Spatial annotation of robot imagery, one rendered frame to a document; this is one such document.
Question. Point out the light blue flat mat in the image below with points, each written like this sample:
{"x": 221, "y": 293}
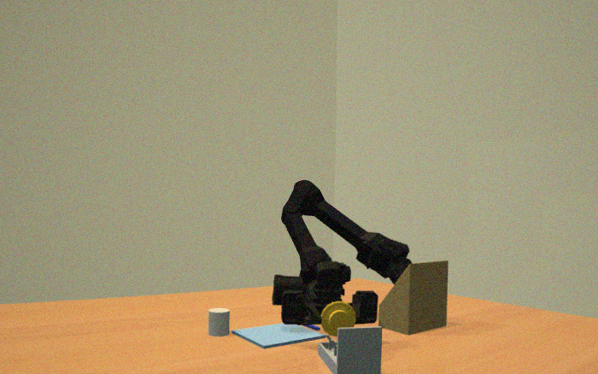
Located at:
{"x": 277, "y": 335}

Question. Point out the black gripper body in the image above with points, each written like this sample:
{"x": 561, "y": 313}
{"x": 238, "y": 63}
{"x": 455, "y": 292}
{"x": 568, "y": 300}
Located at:
{"x": 325, "y": 298}

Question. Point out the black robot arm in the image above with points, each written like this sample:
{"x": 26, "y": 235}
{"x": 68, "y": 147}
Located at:
{"x": 386, "y": 257}

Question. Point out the grey cylinder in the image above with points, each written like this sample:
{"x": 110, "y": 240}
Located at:
{"x": 218, "y": 322}

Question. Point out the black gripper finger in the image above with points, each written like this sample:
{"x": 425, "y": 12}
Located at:
{"x": 310, "y": 316}
{"x": 359, "y": 304}

